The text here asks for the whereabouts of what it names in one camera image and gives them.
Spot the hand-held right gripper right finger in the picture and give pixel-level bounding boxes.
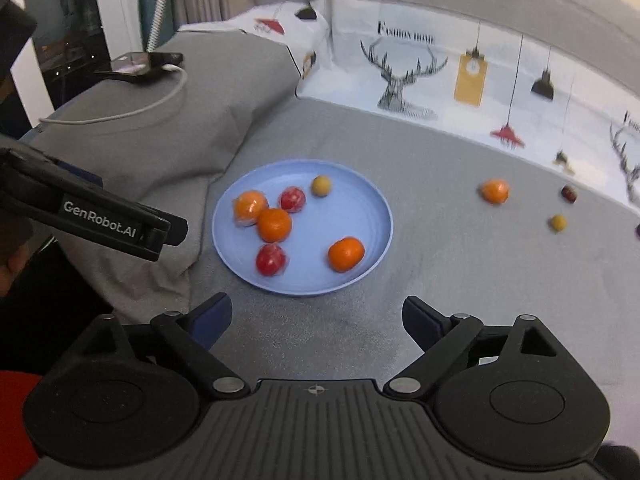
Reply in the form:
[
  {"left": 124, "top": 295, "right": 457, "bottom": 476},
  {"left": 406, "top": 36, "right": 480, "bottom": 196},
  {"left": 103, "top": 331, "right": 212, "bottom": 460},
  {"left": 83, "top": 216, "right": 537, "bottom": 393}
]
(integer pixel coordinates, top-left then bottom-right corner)
[{"left": 383, "top": 296, "right": 568, "bottom": 401}]

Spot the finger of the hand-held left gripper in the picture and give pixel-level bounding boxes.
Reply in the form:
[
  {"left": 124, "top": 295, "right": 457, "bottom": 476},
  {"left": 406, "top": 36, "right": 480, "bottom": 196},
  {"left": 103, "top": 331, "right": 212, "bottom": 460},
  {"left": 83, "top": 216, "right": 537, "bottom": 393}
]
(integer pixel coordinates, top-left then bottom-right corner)
[
  {"left": 135, "top": 207, "right": 189, "bottom": 262},
  {"left": 52, "top": 158, "right": 104, "bottom": 188}
]

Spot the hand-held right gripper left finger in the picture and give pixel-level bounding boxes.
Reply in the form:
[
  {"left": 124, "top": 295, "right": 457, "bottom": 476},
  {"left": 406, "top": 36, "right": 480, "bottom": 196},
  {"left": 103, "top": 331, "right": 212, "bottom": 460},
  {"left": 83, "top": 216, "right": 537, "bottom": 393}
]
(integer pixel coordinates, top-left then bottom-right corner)
[{"left": 77, "top": 292, "right": 252, "bottom": 401}]

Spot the small red apple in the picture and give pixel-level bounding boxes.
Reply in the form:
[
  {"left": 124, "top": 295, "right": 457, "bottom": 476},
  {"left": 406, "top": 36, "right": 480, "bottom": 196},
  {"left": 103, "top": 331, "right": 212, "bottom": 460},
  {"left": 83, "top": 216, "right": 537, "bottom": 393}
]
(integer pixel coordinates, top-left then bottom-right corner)
[
  {"left": 255, "top": 243, "right": 290, "bottom": 277},
  {"left": 278, "top": 186, "right": 307, "bottom": 212}
]

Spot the plastic-wrapped mandarin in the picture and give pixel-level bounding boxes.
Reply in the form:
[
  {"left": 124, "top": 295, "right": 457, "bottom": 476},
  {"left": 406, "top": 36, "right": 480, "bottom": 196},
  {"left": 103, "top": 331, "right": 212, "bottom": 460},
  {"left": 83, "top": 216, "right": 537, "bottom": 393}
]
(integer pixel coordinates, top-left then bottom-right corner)
[
  {"left": 232, "top": 190, "right": 270, "bottom": 228},
  {"left": 479, "top": 178, "right": 511, "bottom": 205}
]

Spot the orange mandarin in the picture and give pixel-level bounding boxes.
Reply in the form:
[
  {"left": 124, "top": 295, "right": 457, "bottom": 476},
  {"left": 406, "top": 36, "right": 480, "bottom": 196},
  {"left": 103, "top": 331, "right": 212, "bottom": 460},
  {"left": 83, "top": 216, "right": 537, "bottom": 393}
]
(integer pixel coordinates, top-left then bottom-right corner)
[
  {"left": 327, "top": 237, "right": 366, "bottom": 274},
  {"left": 257, "top": 208, "right": 293, "bottom": 243}
]

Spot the light blue round plate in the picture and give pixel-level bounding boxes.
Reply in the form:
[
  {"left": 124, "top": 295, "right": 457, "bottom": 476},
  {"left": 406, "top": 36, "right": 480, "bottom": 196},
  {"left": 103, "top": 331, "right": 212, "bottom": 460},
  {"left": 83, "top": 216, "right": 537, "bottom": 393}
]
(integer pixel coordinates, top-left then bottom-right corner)
[{"left": 211, "top": 159, "right": 394, "bottom": 296}]

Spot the person's left hand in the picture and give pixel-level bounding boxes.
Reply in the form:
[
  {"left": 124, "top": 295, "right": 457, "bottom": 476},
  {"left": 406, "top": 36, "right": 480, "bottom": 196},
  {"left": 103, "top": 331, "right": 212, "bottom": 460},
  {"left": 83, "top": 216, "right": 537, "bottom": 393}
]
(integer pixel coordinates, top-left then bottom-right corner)
[{"left": 0, "top": 241, "right": 32, "bottom": 302}]

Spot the grey printed pillow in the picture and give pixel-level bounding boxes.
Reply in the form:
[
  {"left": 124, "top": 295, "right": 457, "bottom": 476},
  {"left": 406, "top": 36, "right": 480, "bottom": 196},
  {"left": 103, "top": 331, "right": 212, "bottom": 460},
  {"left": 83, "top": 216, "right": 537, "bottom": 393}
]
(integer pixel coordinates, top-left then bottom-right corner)
[{"left": 20, "top": 7, "right": 331, "bottom": 326}]

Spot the black smartphone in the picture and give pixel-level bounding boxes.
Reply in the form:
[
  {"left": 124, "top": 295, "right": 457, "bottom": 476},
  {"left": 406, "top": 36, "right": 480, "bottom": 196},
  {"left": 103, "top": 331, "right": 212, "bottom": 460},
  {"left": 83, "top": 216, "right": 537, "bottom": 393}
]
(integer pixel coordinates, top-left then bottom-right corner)
[{"left": 95, "top": 51, "right": 185, "bottom": 85}]

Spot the glass balcony door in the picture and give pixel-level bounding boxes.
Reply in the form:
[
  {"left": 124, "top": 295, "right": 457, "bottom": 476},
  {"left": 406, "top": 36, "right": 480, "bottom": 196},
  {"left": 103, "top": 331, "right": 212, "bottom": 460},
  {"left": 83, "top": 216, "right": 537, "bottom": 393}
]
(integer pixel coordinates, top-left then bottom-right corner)
[{"left": 20, "top": 0, "right": 146, "bottom": 126}]

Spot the white patterned pole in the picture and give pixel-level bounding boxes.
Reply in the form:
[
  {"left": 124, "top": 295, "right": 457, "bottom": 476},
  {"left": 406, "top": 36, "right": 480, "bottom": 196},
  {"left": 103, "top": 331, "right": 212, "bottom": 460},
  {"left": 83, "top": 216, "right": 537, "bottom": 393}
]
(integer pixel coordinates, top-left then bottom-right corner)
[{"left": 146, "top": 0, "right": 174, "bottom": 54}]

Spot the person's red clothing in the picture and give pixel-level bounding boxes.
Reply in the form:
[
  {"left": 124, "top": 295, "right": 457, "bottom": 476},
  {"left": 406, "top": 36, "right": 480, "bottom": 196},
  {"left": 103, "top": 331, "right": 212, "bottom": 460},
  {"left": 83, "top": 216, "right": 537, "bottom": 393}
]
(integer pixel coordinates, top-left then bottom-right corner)
[{"left": 0, "top": 369, "right": 48, "bottom": 466}]

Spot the white charging cable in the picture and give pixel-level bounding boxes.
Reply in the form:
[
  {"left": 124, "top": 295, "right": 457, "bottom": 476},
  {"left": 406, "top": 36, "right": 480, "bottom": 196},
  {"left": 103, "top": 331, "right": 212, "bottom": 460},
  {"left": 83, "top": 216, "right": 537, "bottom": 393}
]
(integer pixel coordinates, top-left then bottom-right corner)
[{"left": 39, "top": 63, "right": 189, "bottom": 125}]

